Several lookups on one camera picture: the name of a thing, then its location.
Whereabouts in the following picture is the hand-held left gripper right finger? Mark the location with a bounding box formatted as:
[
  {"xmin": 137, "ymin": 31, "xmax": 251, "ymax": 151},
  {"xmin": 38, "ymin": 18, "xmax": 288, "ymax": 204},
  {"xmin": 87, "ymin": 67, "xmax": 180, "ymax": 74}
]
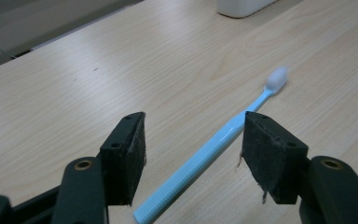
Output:
[{"xmin": 240, "ymin": 110, "xmax": 310, "ymax": 205}]

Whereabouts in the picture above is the light grey toothbrush holder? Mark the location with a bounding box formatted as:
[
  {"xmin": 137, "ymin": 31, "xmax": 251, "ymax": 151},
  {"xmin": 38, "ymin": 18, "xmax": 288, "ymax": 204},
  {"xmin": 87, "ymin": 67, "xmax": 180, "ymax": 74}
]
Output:
[{"xmin": 215, "ymin": 0, "xmax": 280, "ymax": 19}]

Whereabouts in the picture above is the light blue toothbrush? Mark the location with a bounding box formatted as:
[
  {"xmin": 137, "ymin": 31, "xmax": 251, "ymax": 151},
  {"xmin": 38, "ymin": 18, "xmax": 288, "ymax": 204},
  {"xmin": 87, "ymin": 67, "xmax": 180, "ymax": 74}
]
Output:
[{"xmin": 132, "ymin": 65, "xmax": 290, "ymax": 224}]

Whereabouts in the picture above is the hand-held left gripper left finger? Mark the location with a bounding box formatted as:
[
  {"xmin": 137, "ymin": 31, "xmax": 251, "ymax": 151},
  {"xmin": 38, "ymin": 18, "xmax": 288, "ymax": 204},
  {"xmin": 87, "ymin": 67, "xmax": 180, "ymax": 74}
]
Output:
[{"xmin": 99, "ymin": 111, "xmax": 147, "ymax": 206}]

